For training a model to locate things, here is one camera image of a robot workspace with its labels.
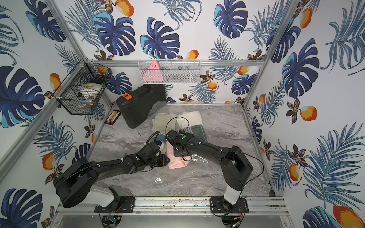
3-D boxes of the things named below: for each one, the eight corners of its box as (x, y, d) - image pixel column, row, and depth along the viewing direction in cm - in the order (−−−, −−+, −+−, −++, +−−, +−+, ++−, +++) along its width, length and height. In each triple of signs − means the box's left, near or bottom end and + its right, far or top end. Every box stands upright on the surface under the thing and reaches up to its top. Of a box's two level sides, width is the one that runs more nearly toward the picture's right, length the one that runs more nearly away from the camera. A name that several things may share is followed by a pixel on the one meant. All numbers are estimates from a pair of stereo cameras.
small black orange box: (105, 123, 112) (104, 121, 110) (114, 111, 120) (113, 109, 118) (113, 125, 111) (112, 123, 109) (122, 112, 119) (121, 110, 117)
